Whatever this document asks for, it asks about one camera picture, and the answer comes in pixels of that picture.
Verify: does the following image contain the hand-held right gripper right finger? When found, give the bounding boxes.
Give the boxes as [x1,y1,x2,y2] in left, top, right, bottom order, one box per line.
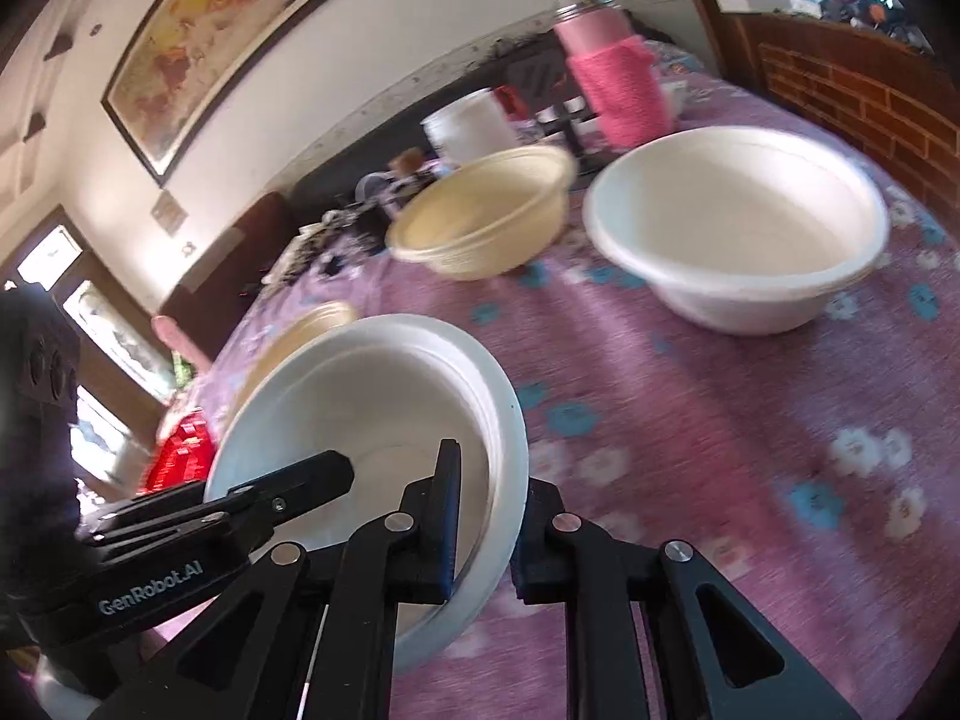
[510,476,863,720]

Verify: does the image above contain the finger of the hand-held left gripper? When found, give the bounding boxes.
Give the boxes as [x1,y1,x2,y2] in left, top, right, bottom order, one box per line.
[75,450,356,550]

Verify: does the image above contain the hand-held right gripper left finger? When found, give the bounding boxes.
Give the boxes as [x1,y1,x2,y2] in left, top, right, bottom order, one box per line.
[97,439,462,720]

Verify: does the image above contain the white disposable plate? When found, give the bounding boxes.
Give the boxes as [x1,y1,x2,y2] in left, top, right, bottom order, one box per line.
[204,313,530,676]

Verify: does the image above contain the beige disposable plate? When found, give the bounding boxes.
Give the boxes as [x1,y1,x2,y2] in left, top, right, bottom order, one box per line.
[238,301,361,406]

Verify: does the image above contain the beige disposable bowl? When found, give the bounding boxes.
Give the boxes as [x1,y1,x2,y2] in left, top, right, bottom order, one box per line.
[385,144,578,283]

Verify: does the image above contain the white disposable bowl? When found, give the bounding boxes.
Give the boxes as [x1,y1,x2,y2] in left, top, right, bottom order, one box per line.
[582,127,892,337]

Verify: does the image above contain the red plastic item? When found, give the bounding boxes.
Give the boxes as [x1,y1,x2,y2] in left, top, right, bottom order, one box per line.
[142,409,220,497]

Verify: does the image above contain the purple floral tablecloth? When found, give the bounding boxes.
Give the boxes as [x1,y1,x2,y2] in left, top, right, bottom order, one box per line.
[150,37,960,720]

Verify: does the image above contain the maroon cushion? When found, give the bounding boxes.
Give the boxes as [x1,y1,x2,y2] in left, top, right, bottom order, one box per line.
[154,191,297,376]

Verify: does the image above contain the wooden door with glass panes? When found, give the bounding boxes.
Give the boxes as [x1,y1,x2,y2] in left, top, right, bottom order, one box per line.
[0,206,177,481]

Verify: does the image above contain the black sofa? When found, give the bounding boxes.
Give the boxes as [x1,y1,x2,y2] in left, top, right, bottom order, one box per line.
[289,34,593,218]

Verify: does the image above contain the white plastic jar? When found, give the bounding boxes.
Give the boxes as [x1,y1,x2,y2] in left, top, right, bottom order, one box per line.
[420,88,520,166]

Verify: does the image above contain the red bag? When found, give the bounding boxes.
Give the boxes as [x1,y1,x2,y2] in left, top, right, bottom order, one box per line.
[491,85,530,121]

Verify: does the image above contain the pink flask with knitted sleeve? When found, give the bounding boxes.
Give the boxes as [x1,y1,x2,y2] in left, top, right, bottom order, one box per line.
[544,0,676,151]

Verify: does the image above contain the wooden cabinet with brick pattern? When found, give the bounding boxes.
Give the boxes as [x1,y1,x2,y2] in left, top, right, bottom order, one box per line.
[664,0,960,241]

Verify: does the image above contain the white flat box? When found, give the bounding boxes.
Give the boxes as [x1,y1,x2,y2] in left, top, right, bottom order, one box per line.
[716,0,824,17]

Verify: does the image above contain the dark toy figure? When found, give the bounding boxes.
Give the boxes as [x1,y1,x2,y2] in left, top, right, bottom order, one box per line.
[821,0,912,38]

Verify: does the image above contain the wall switch plate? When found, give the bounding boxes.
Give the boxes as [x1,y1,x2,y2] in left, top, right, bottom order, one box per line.
[152,191,190,231]

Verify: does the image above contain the framed wall painting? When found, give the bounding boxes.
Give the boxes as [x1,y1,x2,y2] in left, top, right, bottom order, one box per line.
[100,0,376,188]

